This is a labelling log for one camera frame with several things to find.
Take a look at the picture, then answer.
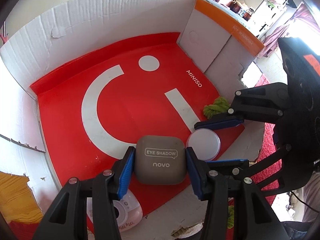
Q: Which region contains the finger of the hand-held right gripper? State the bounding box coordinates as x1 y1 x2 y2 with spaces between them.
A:
194 82 292 130
206 144 292 193

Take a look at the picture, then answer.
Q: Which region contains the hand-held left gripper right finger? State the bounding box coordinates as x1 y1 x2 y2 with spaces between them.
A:
185 147 284 240

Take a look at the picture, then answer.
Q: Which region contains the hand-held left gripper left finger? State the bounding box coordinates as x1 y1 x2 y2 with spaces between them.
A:
35 146 137 240

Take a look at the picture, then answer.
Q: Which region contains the green fluffy scrunchie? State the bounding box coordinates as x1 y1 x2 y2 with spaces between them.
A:
202 96 232 118

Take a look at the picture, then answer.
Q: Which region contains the round white container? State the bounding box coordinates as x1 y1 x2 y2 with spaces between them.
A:
187 128 222 161

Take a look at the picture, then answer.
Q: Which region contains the grey eye shadow case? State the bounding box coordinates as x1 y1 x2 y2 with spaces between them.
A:
135 135 188 185

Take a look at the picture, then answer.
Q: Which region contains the white cardboard box orange edge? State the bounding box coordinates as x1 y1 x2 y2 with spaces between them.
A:
0 0 265 240

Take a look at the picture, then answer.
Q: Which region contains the red textured mat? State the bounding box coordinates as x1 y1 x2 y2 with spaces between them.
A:
247 75 279 205

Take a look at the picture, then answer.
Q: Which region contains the small green fluffy item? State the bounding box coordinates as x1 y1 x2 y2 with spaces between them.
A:
226 205 237 229

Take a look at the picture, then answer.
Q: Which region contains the pink curtain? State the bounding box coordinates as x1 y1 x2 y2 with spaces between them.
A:
257 2 313 58

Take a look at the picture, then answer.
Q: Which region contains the red paper bag white print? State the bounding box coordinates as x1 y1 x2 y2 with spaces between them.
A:
30 32 245 220

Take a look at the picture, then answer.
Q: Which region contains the person's trouser leg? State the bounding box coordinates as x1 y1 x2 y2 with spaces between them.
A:
282 180 320 240

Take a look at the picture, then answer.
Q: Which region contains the yellow cloth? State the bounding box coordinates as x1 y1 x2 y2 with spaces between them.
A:
0 171 44 224

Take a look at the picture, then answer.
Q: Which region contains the pink and white toy camera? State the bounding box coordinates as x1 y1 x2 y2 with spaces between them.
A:
86 189 143 235

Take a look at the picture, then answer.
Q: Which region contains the black cable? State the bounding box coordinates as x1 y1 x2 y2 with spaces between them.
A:
290 191 320 212

